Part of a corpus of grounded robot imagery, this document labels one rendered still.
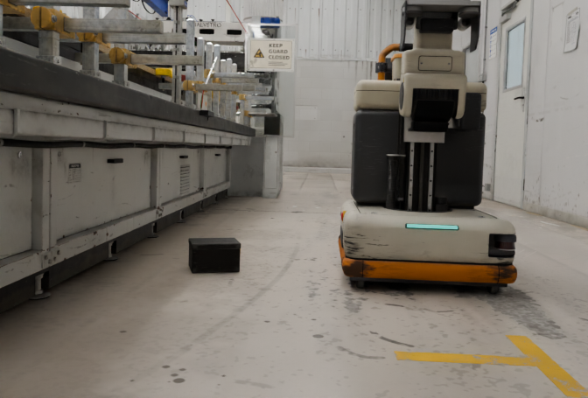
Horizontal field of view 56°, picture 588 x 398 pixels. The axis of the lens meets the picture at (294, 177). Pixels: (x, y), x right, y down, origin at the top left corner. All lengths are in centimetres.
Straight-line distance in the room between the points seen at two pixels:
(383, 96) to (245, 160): 359
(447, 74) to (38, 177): 143
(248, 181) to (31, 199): 405
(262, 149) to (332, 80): 643
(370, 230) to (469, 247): 36
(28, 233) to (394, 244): 123
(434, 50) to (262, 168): 385
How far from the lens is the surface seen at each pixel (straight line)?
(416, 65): 214
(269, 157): 567
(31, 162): 194
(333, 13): 1232
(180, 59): 196
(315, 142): 1197
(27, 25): 159
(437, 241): 209
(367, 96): 237
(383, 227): 205
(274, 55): 572
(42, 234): 196
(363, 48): 1220
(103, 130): 186
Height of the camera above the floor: 52
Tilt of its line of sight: 3 degrees down
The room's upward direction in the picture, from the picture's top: 2 degrees clockwise
